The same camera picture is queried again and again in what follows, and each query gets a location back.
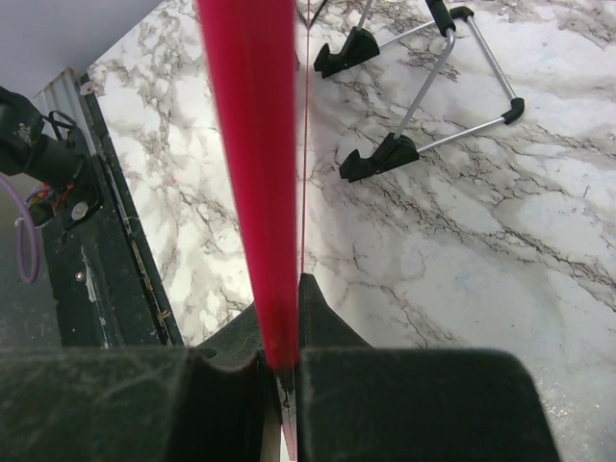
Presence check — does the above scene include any wire whiteboard stand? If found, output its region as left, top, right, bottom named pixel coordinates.
left=312, top=0, right=526, bottom=184

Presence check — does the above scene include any pink framed whiteboard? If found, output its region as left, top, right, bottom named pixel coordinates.
left=196, top=1, right=299, bottom=461

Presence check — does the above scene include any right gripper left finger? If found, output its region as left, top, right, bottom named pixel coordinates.
left=1, top=308, right=270, bottom=461

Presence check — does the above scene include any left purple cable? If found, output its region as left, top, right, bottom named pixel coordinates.
left=0, top=172, right=42, bottom=284

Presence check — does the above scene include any aluminium side rail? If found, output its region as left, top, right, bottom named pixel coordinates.
left=33, top=67, right=94, bottom=115

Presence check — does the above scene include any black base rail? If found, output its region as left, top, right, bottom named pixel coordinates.
left=42, top=92, right=183, bottom=348

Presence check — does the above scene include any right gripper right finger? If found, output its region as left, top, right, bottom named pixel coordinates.
left=295, top=273, right=559, bottom=461

